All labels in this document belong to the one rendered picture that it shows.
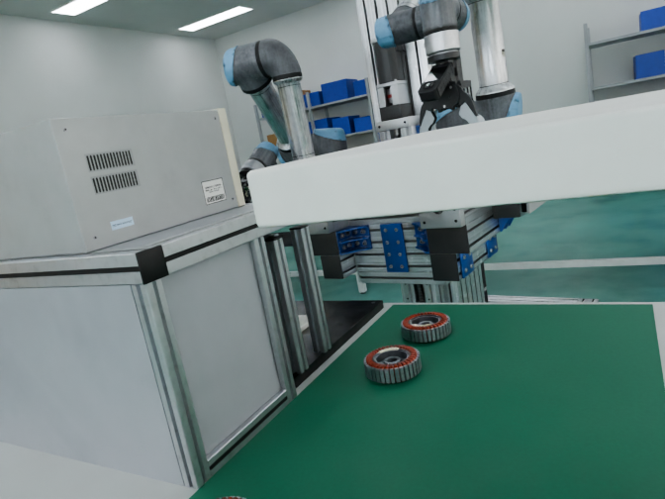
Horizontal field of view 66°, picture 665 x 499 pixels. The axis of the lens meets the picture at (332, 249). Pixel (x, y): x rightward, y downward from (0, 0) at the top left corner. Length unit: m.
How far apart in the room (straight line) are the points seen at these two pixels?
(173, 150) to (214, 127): 0.13
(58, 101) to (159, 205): 6.64
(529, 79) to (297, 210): 7.42
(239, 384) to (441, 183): 0.71
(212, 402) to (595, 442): 0.56
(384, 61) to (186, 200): 1.09
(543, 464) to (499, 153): 0.59
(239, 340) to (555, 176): 0.73
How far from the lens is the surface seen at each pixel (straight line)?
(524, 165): 0.25
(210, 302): 0.86
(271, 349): 0.99
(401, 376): 1.01
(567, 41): 7.65
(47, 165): 0.89
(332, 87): 8.00
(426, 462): 0.80
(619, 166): 0.25
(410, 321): 1.21
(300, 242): 1.09
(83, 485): 1.00
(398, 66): 1.91
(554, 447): 0.83
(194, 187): 1.03
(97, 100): 7.91
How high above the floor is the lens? 1.21
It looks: 12 degrees down
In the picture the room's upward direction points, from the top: 10 degrees counter-clockwise
